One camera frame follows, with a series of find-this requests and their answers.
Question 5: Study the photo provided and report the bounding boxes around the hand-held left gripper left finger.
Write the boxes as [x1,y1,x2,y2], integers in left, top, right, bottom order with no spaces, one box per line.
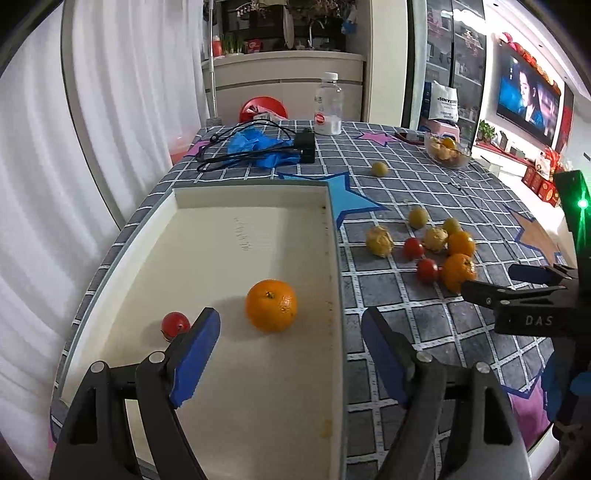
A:
[48,307,221,480]

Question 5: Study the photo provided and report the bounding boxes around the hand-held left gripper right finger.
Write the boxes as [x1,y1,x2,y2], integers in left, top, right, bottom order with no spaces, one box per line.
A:
[361,306,532,480]

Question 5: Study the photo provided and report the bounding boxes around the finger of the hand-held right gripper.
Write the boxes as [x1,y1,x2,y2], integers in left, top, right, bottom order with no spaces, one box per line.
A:
[461,280,578,335]
[509,264,578,286]

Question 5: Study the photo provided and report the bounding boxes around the white rectangular tray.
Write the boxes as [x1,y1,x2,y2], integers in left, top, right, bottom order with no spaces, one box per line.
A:
[55,180,345,480]

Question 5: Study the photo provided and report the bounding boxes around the red gift boxes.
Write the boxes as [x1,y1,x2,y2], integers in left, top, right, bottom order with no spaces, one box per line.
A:
[524,148,561,206]

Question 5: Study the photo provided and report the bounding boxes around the grey checked star tablecloth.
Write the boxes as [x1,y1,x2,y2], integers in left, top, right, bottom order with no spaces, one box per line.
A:
[48,121,573,480]

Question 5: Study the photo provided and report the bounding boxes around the glass fruit bowl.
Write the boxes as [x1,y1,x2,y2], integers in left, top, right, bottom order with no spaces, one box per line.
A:
[425,133,472,170]

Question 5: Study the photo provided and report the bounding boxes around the pink plastic stool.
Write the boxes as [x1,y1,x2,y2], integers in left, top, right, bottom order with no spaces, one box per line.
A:
[425,117,462,144]

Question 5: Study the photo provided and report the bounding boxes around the red paper decorations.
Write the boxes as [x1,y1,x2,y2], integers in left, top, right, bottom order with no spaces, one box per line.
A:
[499,32,561,88]

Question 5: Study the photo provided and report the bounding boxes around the white shopping bag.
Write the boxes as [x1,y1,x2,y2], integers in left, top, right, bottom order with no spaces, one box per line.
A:
[420,80,460,123]

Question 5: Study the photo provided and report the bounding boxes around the glass display cabinet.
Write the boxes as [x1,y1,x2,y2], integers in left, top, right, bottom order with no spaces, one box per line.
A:
[409,0,485,130]

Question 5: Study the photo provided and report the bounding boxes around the white curtain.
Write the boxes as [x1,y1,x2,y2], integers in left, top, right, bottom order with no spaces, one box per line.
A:
[0,0,211,462]

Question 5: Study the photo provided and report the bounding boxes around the black power adapter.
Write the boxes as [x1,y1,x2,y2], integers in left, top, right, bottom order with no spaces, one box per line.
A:
[293,130,317,163]

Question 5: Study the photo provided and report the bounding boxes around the blue plastic gloves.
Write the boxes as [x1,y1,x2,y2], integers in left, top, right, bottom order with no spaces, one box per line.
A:
[227,129,301,169]

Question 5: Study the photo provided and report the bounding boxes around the clear plastic water bottle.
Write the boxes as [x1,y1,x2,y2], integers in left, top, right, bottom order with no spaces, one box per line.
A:
[314,72,345,136]

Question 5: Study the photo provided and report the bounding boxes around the red plastic stool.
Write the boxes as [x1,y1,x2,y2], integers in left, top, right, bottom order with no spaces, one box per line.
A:
[239,96,288,123]

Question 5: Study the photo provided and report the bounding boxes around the white mop pole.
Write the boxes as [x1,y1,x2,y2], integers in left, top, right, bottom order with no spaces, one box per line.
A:
[205,0,220,123]

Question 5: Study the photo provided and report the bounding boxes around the cream kitchen counter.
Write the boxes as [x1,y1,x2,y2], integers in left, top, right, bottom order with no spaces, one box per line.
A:
[202,50,365,124]

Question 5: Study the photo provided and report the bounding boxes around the wall television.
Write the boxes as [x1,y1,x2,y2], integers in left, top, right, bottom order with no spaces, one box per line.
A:
[496,44,561,148]

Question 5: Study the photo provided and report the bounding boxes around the black power cable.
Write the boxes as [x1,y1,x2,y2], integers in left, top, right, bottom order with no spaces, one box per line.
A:
[198,121,296,172]

